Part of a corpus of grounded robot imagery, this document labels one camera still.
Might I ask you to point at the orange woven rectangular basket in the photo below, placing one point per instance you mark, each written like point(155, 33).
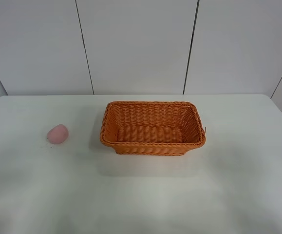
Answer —
point(152, 128)

